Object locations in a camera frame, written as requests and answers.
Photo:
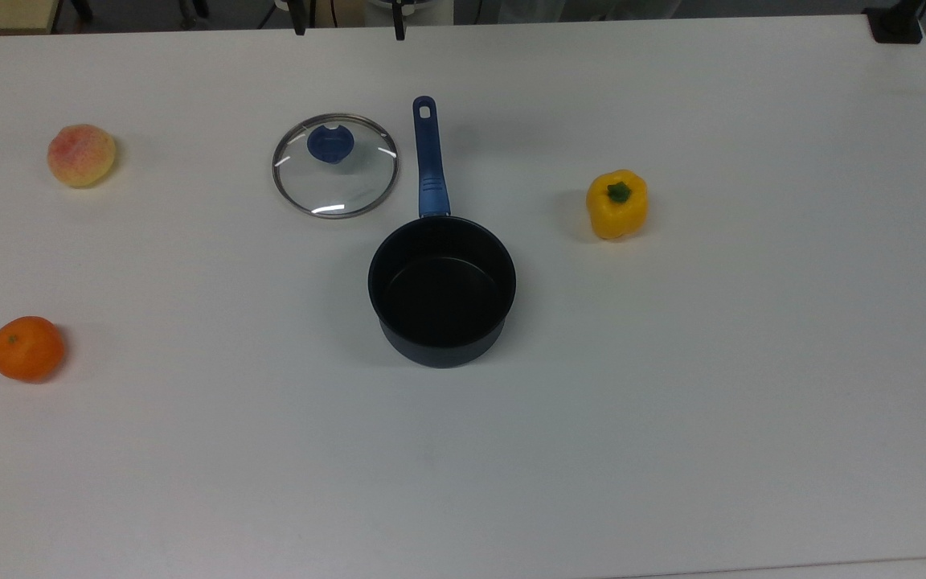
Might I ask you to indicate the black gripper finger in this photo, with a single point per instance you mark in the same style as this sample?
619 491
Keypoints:
399 20
299 16

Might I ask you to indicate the glass lid with blue knob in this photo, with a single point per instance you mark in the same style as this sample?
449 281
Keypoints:
334 173

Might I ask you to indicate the pink yellow peach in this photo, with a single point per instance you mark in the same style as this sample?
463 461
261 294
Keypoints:
81 157

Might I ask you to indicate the yellow bell pepper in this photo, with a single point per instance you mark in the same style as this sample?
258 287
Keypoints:
617 211

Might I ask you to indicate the orange mandarin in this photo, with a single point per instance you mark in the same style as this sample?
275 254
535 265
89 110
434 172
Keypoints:
26 350

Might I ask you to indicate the black table clamp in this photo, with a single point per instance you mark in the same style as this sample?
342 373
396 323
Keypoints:
895 26

